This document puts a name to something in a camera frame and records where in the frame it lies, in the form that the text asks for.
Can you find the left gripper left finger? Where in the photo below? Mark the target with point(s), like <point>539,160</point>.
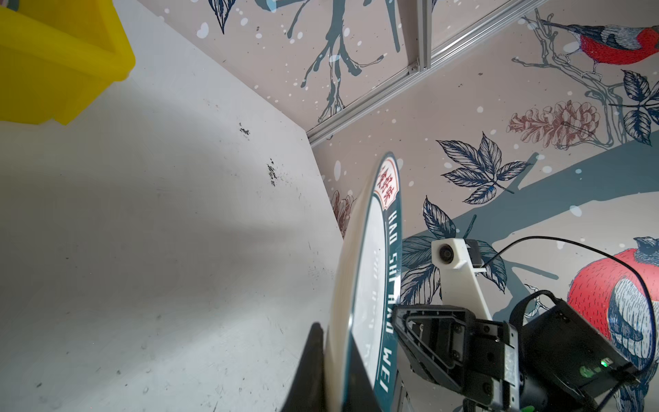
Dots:
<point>307,389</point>

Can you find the aluminium frame crossbar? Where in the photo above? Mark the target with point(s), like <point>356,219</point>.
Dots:
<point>429,60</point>

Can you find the white plate green lettered rim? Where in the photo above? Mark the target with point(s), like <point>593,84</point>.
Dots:
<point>368,287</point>

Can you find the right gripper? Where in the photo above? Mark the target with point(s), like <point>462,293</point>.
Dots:
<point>556,362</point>

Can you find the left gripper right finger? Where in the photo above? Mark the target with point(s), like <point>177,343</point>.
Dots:
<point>359,395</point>

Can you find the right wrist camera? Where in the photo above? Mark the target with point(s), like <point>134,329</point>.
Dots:
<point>459,263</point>

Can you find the yellow plastic bin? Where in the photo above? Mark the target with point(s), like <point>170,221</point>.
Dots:
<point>57,57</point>

